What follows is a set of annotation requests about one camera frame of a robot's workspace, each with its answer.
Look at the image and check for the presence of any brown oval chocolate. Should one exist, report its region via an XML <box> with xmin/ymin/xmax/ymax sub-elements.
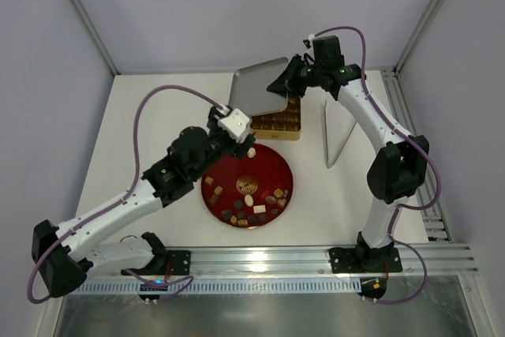
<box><xmin>265</xmin><ymin>196</ymin><xmax>277</xmax><ymax>204</ymax></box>

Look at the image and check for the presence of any round red tray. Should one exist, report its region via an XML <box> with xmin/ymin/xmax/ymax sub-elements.
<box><xmin>200</xmin><ymin>144</ymin><xmax>294</xmax><ymax>229</ymax></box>

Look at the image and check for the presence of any right aluminium frame post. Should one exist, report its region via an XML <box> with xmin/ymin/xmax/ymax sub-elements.
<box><xmin>394</xmin><ymin>0</ymin><xmax>445</xmax><ymax>74</ymax></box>

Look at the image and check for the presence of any white cone chocolate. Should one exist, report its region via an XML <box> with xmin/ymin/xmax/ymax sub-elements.
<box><xmin>247</xmin><ymin>148</ymin><xmax>256</xmax><ymax>158</ymax></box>

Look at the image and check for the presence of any left aluminium frame post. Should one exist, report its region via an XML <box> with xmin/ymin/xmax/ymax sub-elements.
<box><xmin>68</xmin><ymin>0</ymin><xmax>120</xmax><ymax>77</ymax></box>

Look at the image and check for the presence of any silver tin lid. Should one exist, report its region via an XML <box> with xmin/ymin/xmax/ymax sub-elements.
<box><xmin>228</xmin><ymin>57</ymin><xmax>288</xmax><ymax>117</ymax></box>

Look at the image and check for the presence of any white rectangular chocolate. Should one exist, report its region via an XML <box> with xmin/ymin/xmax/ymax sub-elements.
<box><xmin>253</xmin><ymin>205</ymin><xmax>266</xmax><ymax>214</ymax></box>

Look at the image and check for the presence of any right side aluminium rail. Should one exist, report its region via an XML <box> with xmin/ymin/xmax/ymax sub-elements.
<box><xmin>380</xmin><ymin>68</ymin><xmax>451</xmax><ymax>242</ymax></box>

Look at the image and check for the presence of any brown marbled rectangular chocolate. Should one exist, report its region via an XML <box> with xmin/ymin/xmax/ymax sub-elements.
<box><xmin>210</xmin><ymin>193</ymin><xmax>219</xmax><ymax>204</ymax></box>

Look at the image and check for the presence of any dark grey egg chocolate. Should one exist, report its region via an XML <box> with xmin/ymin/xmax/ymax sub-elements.
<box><xmin>221</xmin><ymin>209</ymin><xmax>233</xmax><ymax>220</ymax></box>

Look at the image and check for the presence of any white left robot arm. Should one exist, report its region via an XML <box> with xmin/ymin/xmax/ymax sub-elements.
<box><xmin>28</xmin><ymin>107</ymin><xmax>255</xmax><ymax>298</ymax></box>

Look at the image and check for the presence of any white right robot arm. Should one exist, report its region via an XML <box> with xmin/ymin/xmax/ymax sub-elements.
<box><xmin>267</xmin><ymin>36</ymin><xmax>429</xmax><ymax>274</ymax></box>

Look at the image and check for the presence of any gold chocolate tin box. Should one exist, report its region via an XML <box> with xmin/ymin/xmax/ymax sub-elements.
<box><xmin>251</xmin><ymin>95</ymin><xmax>301</xmax><ymax>141</ymax></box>

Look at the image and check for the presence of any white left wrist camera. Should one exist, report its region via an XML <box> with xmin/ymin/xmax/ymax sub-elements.
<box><xmin>217</xmin><ymin>108</ymin><xmax>251</xmax><ymax>144</ymax></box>

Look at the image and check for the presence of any aluminium frame post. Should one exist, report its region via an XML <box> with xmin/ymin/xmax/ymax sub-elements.
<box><xmin>394</xmin><ymin>0</ymin><xmax>445</xmax><ymax>74</ymax></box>
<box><xmin>68</xmin><ymin>0</ymin><xmax>120</xmax><ymax>77</ymax></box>

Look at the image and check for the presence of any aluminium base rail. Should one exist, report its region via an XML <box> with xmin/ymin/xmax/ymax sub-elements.
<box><xmin>73</xmin><ymin>243</ymin><xmax>478</xmax><ymax>298</ymax></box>

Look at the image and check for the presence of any white oval chocolate lower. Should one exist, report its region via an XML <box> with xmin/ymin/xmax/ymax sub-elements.
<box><xmin>245</xmin><ymin>194</ymin><xmax>254</xmax><ymax>207</ymax></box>

